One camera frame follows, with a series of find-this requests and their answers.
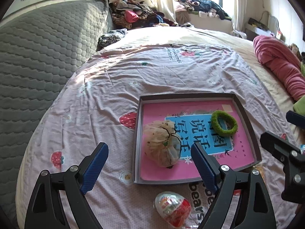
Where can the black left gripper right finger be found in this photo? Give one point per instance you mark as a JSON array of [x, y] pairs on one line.
[[254, 208]]

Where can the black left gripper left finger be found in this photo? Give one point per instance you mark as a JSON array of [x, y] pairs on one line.
[[45, 209]]

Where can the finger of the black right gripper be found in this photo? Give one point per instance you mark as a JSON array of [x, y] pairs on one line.
[[295, 119]]

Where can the green fuzzy hair scrunchie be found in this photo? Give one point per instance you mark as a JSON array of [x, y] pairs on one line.
[[223, 123]]

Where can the green cloth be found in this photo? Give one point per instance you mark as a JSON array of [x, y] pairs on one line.
[[299, 106]]

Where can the pink rolled blanket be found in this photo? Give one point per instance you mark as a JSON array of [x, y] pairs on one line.
[[282, 62]]

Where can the red egg-shaped wrapped toy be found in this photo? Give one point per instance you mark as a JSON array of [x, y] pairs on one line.
[[173, 208]]

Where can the pink and blue book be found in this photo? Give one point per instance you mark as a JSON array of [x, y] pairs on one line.
[[192, 122]]

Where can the white side desk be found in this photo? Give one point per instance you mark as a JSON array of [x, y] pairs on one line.
[[254, 28]]

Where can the pink strawberry print bedsheet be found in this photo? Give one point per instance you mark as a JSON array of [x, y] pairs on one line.
[[100, 100]]

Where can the dark shallow box tray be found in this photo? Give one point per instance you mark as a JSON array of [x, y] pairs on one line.
[[139, 138]]

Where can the grey quilted headboard cover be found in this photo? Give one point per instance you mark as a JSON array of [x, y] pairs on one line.
[[40, 51]]

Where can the clothes pile on windowsill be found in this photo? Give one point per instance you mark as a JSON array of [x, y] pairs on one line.
[[205, 6]]

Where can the dark patterned cloth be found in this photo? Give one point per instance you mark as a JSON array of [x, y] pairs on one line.
[[110, 38]]

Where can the clothes pile beside bed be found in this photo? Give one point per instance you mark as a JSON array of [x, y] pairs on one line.
[[130, 14]]

